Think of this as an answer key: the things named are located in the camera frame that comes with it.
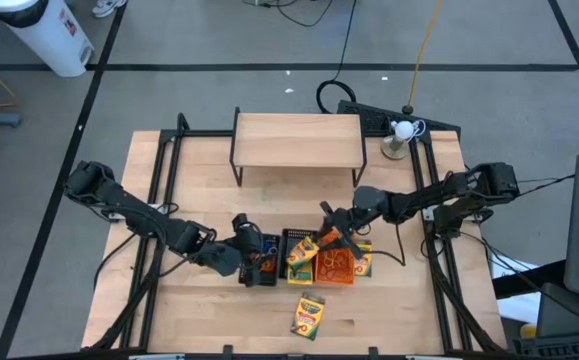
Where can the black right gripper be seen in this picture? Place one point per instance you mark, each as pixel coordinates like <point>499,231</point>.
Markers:
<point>346,220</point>

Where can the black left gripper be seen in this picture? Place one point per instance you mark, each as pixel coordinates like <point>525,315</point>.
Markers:
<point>249,247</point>

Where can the black plastic basket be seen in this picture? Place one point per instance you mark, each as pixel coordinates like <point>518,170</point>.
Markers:
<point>294,232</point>
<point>275,277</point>

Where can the orange plastic basket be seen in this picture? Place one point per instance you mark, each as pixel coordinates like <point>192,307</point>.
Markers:
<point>346,277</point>

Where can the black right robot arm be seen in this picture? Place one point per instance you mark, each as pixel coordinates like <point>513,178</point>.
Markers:
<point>444,195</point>

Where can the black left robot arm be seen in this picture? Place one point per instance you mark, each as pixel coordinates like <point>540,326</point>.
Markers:
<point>134,212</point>

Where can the black desk stand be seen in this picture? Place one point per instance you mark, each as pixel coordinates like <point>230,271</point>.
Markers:
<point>529,280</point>

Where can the wooden riser shelf black legs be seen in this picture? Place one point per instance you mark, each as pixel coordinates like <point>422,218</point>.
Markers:
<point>296,140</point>

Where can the black textured board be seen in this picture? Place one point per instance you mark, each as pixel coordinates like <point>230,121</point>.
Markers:
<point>374,117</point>

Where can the white knob on stand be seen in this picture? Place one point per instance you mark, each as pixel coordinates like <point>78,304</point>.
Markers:
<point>403,130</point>

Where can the white paper sheet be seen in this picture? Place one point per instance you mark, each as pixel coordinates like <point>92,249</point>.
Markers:
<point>519,310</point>

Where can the small yellow item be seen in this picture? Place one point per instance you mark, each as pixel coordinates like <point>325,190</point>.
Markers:
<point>528,331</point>

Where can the black keyboard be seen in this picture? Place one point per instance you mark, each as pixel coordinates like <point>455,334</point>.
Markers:
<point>564,347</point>

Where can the person's shoe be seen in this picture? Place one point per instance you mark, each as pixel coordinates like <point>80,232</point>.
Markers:
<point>106,6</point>

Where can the white bin black lid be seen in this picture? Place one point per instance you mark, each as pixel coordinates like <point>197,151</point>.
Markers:
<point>49,35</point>

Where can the black aluminium table frame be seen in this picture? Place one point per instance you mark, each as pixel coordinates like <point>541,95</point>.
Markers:
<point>199,133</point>

